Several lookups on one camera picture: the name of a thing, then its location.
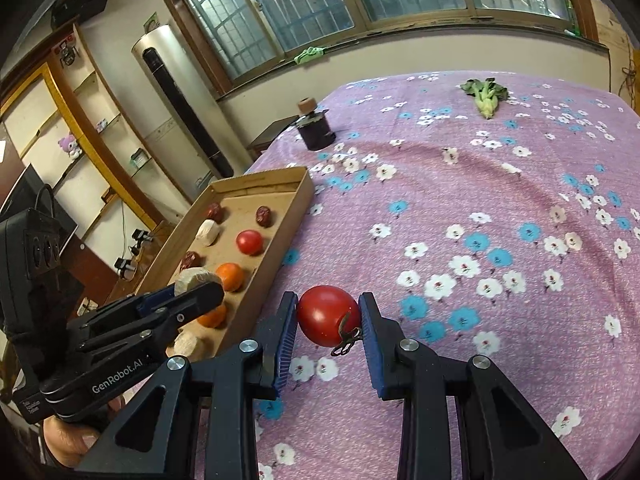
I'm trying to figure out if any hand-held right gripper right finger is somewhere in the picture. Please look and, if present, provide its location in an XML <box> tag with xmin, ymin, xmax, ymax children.
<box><xmin>357</xmin><ymin>291</ymin><xmax>588</xmax><ymax>480</ymax></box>

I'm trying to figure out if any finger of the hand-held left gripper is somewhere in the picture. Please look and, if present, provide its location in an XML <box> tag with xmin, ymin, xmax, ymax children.
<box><xmin>67</xmin><ymin>280</ymin><xmax>225</xmax><ymax>357</ymax></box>
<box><xmin>97</xmin><ymin>287</ymin><xmax>178</xmax><ymax>318</ymax></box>

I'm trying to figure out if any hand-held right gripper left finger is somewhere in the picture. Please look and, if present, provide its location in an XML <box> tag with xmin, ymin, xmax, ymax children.
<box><xmin>75</xmin><ymin>290</ymin><xmax>300</xmax><ymax>480</ymax></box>

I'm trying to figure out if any white round bun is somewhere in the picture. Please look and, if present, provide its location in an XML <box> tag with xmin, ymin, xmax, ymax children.
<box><xmin>196</xmin><ymin>219</ymin><xmax>222</xmax><ymax>247</ymax></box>
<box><xmin>172</xmin><ymin>331</ymin><xmax>215</xmax><ymax>362</ymax></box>
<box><xmin>174</xmin><ymin>267</ymin><xmax>221</xmax><ymax>297</ymax></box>

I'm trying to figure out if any red tomato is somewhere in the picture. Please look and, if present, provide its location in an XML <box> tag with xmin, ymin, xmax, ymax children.
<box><xmin>236</xmin><ymin>230</ymin><xmax>264</xmax><ymax>256</ymax></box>
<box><xmin>296</xmin><ymin>285</ymin><xmax>363</xmax><ymax>356</ymax></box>

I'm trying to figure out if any orange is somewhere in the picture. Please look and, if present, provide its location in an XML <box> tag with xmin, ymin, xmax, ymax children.
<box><xmin>216</xmin><ymin>262</ymin><xmax>246</xmax><ymax>292</ymax></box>
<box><xmin>197</xmin><ymin>302</ymin><xmax>228</xmax><ymax>330</ymax></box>

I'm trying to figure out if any shallow cardboard box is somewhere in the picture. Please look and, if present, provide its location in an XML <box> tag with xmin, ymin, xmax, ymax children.
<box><xmin>135</xmin><ymin>166</ymin><xmax>316</xmax><ymax>361</ymax></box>

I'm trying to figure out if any person's left hand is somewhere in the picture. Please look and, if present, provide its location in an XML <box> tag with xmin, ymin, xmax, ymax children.
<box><xmin>42</xmin><ymin>395</ymin><xmax>126</xmax><ymax>468</ymax></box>

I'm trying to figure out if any purple plush toy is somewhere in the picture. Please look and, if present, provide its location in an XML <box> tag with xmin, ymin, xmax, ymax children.
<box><xmin>57</xmin><ymin>134</ymin><xmax>83</xmax><ymax>161</ymax></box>

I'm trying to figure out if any purple floral tablecloth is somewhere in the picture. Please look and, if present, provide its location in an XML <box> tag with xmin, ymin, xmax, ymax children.
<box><xmin>192</xmin><ymin>70</ymin><xmax>640</xmax><ymax>480</ymax></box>

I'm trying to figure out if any wooden shelf cabinet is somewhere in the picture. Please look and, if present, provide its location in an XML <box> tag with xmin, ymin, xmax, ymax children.
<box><xmin>0</xmin><ymin>25</ymin><xmax>196</xmax><ymax>271</ymax></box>

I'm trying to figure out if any small wooden side table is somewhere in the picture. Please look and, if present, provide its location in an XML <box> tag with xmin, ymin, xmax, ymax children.
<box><xmin>247</xmin><ymin>116</ymin><xmax>300</xmax><ymax>161</ymax></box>

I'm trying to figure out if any black device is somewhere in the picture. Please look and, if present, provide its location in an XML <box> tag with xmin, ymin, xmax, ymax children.
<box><xmin>295</xmin><ymin>110</ymin><xmax>337</xmax><ymax>152</ymax></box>

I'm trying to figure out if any standing air conditioner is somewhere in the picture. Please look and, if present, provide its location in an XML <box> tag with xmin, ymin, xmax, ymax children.
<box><xmin>131</xmin><ymin>22</ymin><xmax>236</xmax><ymax>196</ymax></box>

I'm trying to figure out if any black bag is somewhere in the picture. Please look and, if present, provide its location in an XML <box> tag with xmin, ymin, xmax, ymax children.
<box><xmin>50</xmin><ymin>0</ymin><xmax>108</xmax><ymax>28</ymax></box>

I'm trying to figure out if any green leafy vegetable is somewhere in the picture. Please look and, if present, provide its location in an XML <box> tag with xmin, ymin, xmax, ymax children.
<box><xmin>460</xmin><ymin>77</ymin><xmax>510</xmax><ymax>120</ymax></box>

